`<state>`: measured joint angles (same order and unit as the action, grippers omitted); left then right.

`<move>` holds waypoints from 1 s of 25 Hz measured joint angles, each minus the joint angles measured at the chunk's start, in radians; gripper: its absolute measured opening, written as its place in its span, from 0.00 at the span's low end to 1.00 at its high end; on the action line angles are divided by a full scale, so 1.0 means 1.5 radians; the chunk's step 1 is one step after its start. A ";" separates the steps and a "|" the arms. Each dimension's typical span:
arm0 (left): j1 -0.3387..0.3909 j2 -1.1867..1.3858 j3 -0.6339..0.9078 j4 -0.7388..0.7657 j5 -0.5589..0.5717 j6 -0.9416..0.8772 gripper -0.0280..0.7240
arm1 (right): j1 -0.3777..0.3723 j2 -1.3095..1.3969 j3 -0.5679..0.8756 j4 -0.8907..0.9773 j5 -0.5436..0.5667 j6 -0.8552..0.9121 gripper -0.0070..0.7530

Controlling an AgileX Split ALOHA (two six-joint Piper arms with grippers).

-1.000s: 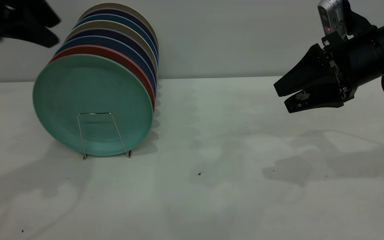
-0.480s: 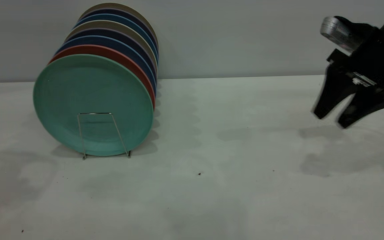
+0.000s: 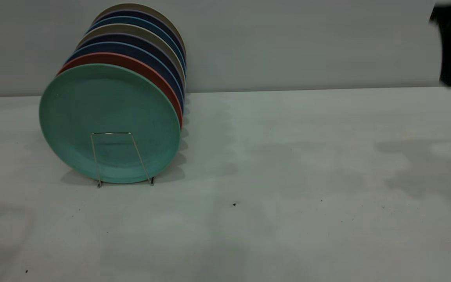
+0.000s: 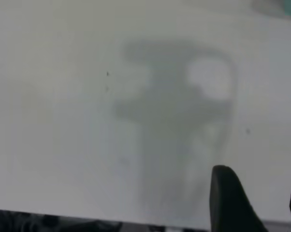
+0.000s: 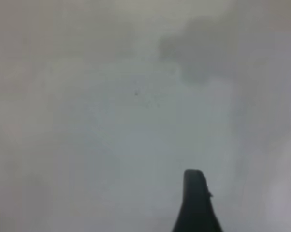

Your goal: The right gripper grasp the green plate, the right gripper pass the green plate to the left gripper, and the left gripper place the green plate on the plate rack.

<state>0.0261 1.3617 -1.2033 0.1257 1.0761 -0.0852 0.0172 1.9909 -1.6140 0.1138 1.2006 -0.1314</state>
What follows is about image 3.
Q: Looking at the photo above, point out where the green plastic plate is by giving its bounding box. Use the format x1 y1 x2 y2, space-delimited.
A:
39 64 181 184

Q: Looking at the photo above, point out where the pink plastic plate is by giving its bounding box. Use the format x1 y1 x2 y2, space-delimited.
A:
56 53 183 130

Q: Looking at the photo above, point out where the navy plate light blue rim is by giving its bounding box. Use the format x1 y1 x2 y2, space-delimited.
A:
64 42 184 114

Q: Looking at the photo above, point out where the dark purple plate lavender rim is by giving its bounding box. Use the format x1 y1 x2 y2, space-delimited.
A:
94 10 187 65
78 33 186 98

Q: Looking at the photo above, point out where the beige plastic plate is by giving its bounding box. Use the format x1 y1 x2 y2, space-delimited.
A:
78 23 186 89
94 4 187 57

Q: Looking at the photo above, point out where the teal blue plastic plate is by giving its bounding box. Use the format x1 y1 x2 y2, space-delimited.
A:
88 16 187 77

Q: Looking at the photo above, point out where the metal wire plate rack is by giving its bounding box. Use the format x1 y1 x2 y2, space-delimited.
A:
90 132 155 188

